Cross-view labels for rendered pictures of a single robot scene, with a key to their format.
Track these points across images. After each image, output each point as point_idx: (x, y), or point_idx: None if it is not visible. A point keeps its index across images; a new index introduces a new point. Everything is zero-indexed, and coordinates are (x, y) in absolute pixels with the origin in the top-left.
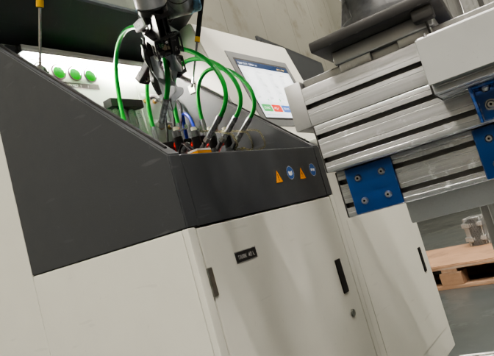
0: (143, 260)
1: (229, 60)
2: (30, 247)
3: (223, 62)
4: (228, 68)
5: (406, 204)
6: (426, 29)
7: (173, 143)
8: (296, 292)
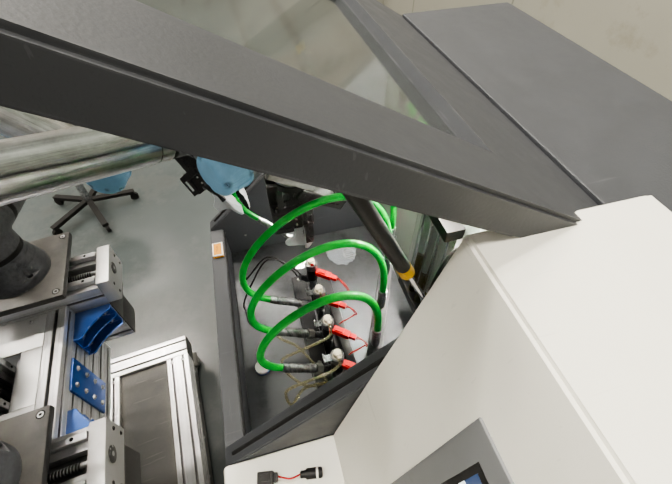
0: None
1: (457, 434)
2: None
3: (431, 389)
4: (427, 410)
5: (105, 343)
6: None
7: (330, 272)
8: None
